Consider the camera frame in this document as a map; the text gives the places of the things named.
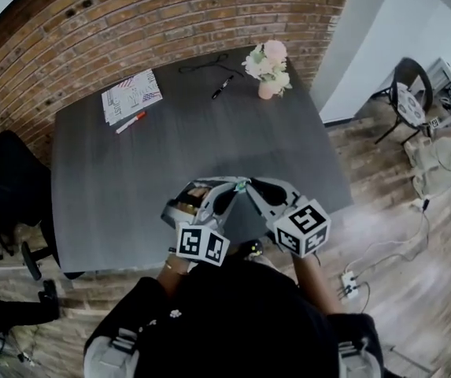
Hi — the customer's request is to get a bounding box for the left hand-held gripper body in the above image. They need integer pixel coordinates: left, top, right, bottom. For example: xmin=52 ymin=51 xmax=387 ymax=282
xmin=161 ymin=180 xmax=231 ymax=269

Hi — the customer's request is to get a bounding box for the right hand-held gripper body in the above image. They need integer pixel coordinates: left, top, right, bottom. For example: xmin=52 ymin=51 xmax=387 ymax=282
xmin=266 ymin=196 xmax=333 ymax=259

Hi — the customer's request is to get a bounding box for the light blue zip pouch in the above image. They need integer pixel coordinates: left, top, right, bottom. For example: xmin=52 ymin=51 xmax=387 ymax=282
xmin=231 ymin=177 xmax=250 ymax=195

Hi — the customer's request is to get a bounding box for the person's left forearm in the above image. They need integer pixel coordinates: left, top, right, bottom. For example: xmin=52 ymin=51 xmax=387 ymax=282
xmin=157 ymin=255 xmax=195 ymax=291

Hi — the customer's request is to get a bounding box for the person's right forearm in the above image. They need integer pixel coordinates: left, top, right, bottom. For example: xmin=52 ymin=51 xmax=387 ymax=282
xmin=289 ymin=249 xmax=345 ymax=315

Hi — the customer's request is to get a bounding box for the person's left hand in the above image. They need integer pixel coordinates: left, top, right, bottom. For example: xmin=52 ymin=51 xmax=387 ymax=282
xmin=177 ymin=187 xmax=213 ymax=214

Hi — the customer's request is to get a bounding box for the white power strip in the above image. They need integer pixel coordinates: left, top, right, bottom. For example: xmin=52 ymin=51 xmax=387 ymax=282
xmin=340 ymin=271 xmax=362 ymax=301

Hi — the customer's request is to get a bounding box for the person's black top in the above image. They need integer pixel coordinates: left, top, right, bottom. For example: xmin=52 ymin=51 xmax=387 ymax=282
xmin=87 ymin=259 xmax=384 ymax=378

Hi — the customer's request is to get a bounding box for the black marker pen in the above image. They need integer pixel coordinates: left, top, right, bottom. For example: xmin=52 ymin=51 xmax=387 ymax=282
xmin=210 ymin=74 xmax=235 ymax=100

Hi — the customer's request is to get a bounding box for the pink vase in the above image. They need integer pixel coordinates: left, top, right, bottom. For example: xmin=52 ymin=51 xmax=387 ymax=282
xmin=257 ymin=78 xmax=279 ymax=100

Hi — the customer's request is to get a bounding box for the white marker with red cap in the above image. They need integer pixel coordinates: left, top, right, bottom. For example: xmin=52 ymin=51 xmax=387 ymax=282
xmin=115 ymin=110 xmax=148 ymax=135

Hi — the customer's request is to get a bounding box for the printed white booklet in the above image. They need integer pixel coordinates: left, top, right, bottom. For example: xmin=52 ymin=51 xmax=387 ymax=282
xmin=100 ymin=69 xmax=164 ymax=127

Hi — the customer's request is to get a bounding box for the white and pink flower bouquet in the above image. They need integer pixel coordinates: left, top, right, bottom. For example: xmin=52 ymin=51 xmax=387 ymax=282
xmin=242 ymin=39 xmax=293 ymax=98

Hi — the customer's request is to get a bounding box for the black wicker patio chair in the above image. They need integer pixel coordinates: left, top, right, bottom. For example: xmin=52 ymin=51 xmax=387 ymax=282
xmin=373 ymin=57 xmax=435 ymax=146

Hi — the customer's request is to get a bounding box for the white side desk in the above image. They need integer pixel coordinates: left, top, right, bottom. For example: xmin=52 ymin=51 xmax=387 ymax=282
xmin=425 ymin=56 xmax=451 ymax=110

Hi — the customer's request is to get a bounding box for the black office chair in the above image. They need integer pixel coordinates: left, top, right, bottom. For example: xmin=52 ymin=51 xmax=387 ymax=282
xmin=0 ymin=129 xmax=60 ymax=282

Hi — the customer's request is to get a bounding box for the thin gold bracelet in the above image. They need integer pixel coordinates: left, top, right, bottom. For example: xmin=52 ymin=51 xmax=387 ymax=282
xmin=163 ymin=261 xmax=190 ymax=276

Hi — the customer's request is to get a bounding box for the thin black cable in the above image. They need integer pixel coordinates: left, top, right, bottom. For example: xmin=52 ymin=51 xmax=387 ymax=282
xmin=178 ymin=53 xmax=246 ymax=80

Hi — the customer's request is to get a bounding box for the person's grey shoulder strap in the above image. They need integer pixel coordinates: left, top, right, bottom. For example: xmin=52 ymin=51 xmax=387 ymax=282
xmin=83 ymin=328 xmax=140 ymax=378
xmin=336 ymin=339 xmax=384 ymax=378

